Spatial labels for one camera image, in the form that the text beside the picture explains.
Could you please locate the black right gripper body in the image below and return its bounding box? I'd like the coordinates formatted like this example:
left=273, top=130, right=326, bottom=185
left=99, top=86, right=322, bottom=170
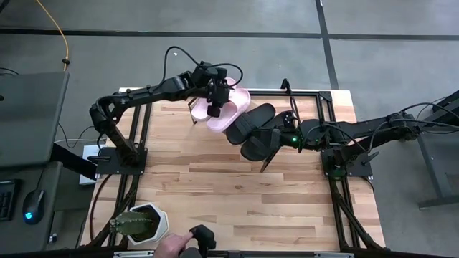
left=278, top=123, right=310, bottom=151

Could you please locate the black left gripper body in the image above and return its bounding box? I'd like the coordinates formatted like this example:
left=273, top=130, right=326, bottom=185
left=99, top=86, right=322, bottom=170
left=204, top=80, right=232, bottom=107

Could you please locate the pink slide sandal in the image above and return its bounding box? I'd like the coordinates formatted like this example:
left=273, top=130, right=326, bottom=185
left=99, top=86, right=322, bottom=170
left=191, top=95, right=217, bottom=123
left=206, top=76, right=252, bottom=134

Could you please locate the black slide sandal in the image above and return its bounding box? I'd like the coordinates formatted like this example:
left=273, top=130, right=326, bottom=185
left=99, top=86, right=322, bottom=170
left=240, top=118, right=288, bottom=162
left=225, top=102, right=278, bottom=145

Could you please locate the white hexagonal planter pot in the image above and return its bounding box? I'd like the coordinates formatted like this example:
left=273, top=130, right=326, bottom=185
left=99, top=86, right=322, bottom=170
left=127, top=201, right=170, bottom=247

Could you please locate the green cactus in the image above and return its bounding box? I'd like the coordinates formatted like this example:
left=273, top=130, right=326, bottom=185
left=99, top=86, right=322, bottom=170
left=109, top=210, right=155, bottom=237

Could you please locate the grey metal stand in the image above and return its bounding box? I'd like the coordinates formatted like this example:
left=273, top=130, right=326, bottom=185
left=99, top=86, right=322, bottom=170
left=415, top=89, right=459, bottom=209

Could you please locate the person's hand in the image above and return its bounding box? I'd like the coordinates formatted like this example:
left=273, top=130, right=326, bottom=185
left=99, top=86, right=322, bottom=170
left=153, top=231, right=194, bottom=258

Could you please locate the black computer mouse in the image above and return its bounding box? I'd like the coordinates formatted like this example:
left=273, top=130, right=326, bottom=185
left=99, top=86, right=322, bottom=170
left=22, top=188, right=46, bottom=226

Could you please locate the black keyboard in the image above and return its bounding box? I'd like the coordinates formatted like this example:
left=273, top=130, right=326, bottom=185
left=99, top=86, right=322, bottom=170
left=0, top=178, right=18, bottom=221

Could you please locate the dark grey desk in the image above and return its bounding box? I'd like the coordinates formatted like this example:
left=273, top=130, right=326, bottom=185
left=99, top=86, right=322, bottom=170
left=0, top=160, right=64, bottom=254

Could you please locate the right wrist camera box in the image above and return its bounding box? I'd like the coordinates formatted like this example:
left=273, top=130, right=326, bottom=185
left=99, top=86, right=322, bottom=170
left=280, top=110, right=301, bottom=128

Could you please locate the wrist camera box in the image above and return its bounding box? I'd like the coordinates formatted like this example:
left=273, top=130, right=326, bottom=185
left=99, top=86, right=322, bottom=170
left=191, top=62, right=228, bottom=87
left=280, top=110, right=301, bottom=128

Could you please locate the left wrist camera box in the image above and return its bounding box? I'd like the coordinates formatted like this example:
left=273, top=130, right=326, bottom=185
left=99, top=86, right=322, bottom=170
left=191, top=62, right=228, bottom=87

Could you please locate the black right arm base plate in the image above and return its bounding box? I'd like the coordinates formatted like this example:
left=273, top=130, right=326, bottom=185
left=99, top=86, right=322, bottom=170
left=320, top=150, right=374, bottom=180

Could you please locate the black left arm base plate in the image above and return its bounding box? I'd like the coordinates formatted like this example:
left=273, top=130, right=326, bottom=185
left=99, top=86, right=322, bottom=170
left=95, top=145, right=148, bottom=176

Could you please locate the silver bracket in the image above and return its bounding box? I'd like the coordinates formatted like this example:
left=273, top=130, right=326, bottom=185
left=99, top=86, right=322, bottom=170
left=313, top=252, right=355, bottom=258
left=113, top=250, right=156, bottom=258

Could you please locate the yellow cable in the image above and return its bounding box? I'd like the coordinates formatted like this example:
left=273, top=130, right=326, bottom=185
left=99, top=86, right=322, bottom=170
left=34, top=0, right=71, bottom=72

